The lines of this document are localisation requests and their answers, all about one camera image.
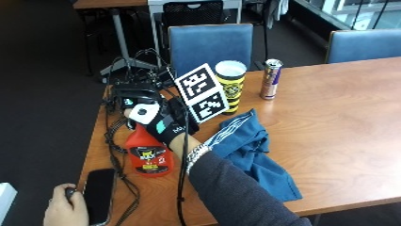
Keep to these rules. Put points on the small black clicker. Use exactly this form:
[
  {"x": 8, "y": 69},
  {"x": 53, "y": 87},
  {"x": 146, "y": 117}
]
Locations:
[{"x": 70, "y": 194}]

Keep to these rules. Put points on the red spray bottle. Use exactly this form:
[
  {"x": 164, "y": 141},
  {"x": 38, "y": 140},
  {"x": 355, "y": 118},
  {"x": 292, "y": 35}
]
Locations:
[{"x": 148, "y": 157}]

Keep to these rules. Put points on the black smartphone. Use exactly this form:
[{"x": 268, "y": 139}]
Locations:
[{"x": 98, "y": 194}]

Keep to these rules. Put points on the white box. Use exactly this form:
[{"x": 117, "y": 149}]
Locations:
[{"x": 5, "y": 201}]

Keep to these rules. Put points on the white marker cube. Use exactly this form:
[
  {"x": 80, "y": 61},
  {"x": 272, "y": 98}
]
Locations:
[{"x": 200, "y": 91}]

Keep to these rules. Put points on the wooden table with grey leg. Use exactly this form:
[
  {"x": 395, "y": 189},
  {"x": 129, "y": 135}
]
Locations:
[{"x": 121, "y": 31}]

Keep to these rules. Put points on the yellow and black paper cup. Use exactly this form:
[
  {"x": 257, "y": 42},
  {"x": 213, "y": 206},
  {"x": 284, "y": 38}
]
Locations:
[{"x": 232, "y": 84}]

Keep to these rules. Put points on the blue upholstered chair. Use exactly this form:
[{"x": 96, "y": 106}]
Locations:
[
  {"x": 362, "y": 45},
  {"x": 208, "y": 44}
]

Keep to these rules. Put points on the black mesh chair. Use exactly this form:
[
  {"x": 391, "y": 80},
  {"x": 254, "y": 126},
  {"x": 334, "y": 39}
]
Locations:
[{"x": 192, "y": 12}]

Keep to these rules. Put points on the silver and purple drink can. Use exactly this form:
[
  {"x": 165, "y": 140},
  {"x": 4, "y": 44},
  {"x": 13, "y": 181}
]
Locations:
[{"x": 270, "y": 80}]

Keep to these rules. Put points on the blue cloth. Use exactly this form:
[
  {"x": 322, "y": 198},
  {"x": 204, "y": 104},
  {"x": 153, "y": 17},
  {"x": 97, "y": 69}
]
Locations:
[{"x": 250, "y": 147}]

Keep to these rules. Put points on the grey hanging jacket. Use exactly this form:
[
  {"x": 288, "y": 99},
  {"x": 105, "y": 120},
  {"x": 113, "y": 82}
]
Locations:
[{"x": 277, "y": 11}]

